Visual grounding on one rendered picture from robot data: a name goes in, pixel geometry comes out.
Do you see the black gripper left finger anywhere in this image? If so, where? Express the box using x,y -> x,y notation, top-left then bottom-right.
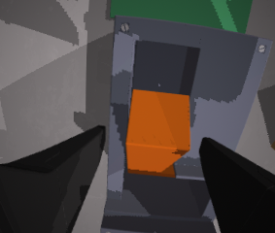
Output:
0,125 -> 106,233

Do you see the orange block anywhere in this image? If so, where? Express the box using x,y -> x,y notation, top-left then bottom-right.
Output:
125,89 -> 190,178

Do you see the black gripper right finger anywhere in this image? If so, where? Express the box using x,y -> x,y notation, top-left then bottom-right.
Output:
199,137 -> 275,233

